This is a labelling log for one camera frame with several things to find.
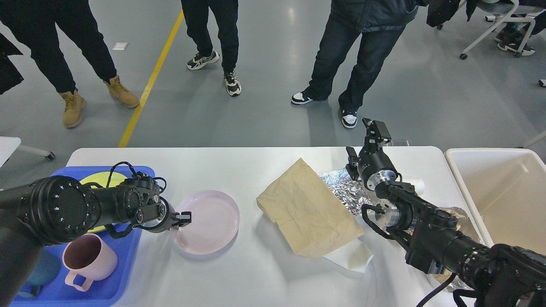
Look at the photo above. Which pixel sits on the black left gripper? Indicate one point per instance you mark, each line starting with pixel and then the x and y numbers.
pixel 167 218

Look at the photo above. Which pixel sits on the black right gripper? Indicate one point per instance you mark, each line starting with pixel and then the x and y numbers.
pixel 375 167

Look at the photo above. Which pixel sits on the pink plate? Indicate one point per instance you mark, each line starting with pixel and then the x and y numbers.
pixel 215 223

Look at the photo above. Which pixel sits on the pink mug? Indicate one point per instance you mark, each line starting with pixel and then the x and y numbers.
pixel 88 259

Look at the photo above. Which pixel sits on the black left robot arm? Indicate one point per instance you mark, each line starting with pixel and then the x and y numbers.
pixel 59 209

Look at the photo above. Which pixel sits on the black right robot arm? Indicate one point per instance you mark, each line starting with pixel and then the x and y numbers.
pixel 498 276

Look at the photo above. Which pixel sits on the crumpled aluminium foil sheet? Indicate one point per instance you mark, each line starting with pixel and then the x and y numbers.
pixel 349 192

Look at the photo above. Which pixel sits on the white paper cup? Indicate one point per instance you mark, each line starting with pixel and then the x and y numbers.
pixel 417 183

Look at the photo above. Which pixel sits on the yellow-green plate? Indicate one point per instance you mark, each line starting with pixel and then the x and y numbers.
pixel 101 178

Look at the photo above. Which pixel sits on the brown paper bag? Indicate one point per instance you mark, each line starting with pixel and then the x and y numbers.
pixel 311 218

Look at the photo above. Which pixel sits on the blue plastic tray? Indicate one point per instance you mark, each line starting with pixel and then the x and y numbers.
pixel 102 293

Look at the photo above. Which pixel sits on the person in dark jeans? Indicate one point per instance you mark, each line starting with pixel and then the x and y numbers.
pixel 378 24

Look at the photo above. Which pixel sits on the white paper sheet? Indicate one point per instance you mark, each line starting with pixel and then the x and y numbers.
pixel 354 256

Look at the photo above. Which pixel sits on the white plastic bin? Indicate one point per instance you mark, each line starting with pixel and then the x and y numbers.
pixel 505 189

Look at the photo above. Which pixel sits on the blue mug yellow inside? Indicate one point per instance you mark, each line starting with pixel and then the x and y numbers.
pixel 46 270

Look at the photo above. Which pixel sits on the seated person in background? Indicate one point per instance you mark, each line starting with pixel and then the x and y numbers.
pixel 510 38

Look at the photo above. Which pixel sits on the white side table left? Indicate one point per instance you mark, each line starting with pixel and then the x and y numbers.
pixel 8 145

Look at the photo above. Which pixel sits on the white office chair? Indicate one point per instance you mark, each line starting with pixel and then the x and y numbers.
pixel 504 11

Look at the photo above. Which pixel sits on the person in black-white sneakers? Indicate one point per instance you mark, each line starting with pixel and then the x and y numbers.
pixel 225 12

